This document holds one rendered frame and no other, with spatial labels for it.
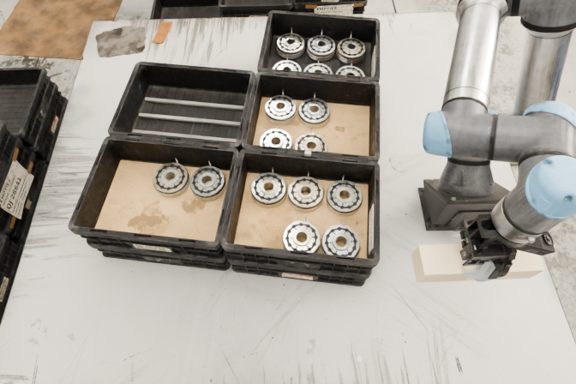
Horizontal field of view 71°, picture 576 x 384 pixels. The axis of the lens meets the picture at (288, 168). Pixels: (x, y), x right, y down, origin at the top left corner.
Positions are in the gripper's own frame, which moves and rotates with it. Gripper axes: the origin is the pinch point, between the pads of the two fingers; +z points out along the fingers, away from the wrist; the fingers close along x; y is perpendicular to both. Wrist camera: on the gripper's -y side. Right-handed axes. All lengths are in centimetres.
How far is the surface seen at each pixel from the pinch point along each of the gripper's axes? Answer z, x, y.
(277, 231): 26, -18, 41
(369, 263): 15.7, -4.8, 18.8
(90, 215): 21, -23, 93
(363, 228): 25.7, -17.9, 17.2
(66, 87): 108, -149, 171
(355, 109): 26, -60, 14
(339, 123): 26, -55, 20
